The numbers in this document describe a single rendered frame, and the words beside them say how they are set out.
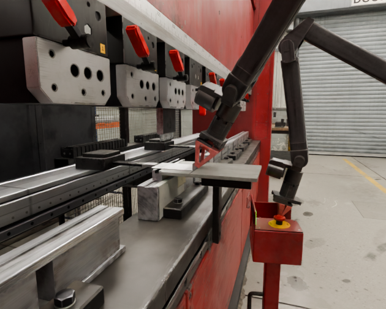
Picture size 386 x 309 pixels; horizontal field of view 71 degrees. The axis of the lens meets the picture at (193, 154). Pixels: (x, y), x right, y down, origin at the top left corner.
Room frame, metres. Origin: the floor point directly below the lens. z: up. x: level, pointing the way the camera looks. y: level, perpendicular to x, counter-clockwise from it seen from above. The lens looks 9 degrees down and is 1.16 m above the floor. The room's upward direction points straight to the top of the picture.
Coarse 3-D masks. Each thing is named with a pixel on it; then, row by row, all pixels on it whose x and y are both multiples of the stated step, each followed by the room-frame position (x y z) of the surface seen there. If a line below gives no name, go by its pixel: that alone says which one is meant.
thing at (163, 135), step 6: (162, 108) 0.78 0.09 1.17; (156, 114) 0.79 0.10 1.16; (162, 114) 0.78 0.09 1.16; (168, 114) 0.82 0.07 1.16; (174, 114) 0.87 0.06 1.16; (162, 120) 0.78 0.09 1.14; (168, 120) 0.82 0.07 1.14; (174, 120) 0.87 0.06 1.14; (162, 126) 0.78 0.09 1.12; (168, 126) 0.82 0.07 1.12; (174, 126) 0.86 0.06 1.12; (162, 132) 0.78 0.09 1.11; (168, 132) 0.82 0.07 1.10; (162, 138) 0.80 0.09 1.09; (168, 138) 0.84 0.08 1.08
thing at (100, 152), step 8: (88, 152) 0.88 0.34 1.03; (96, 152) 0.88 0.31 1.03; (104, 152) 0.88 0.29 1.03; (112, 152) 0.88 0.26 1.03; (80, 160) 0.84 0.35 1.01; (88, 160) 0.84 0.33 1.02; (96, 160) 0.83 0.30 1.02; (104, 160) 0.82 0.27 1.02; (112, 160) 0.86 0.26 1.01; (120, 160) 0.90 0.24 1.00; (80, 168) 0.85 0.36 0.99; (88, 168) 0.84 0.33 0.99; (96, 168) 0.83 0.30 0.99; (104, 168) 0.82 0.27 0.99
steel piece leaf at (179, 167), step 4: (168, 164) 0.83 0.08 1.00; (172, 164) 0.83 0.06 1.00; (176, 164) 0.83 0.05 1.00; (180, 164) 0.83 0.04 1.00; (184, 164) 0.83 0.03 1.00; (188, 164) 0.83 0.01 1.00; (192, 164) 0.75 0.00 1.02; (160, 168) 0.78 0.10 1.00; (164, 168) 0.78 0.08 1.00; (168, 168) 0.78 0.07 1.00; (172, 168) 0.78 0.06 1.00; (176, 168) 0.78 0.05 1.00; (180, 168) 0.78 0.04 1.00; (184, 168) 0.78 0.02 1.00; (188, 168) 0.78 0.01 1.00; (192, 168) 0.75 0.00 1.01; (196, 168) 0.78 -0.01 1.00
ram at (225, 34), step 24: (120, 0) 0.53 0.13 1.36; (168, 0) 0.75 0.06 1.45; (192, 0) 0.95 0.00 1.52; (216, 0) 1.28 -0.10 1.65; (240, 0) 1.97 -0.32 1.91; (144, 24) 0.62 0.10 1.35; (192, 24) 0.95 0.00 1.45; (216, 24) 1.29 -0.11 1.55; (240, 24) 2.00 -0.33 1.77; (216, 48) 1.29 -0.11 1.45; (240, 48) 2.03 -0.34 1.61; (216, 72) 1.30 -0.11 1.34
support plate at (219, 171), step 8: (200, 168) 0.79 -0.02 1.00; (208, 168) 0.79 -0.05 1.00; (216, 168) 0.79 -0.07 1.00; (224, 168) 0.79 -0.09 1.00; (232, 168) 0.79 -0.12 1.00; (240, 168) 0.79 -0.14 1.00; (248, 168) 0.79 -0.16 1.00; (256, 168) 0.79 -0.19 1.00; (176, 176) 0.73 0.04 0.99; (184, 176) 0.72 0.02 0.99; (192, 176) 0.71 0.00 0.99; (200, 176) 0.71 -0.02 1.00; (208, 176) 0.70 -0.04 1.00; (216, 176) 0.69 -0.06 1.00; (224, 176) 0.69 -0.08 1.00; (232, 176) 0.69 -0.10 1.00; (240, 176) 0.69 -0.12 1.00; (248, 176) 0.69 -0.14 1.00; (256, 176) 0.69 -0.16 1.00
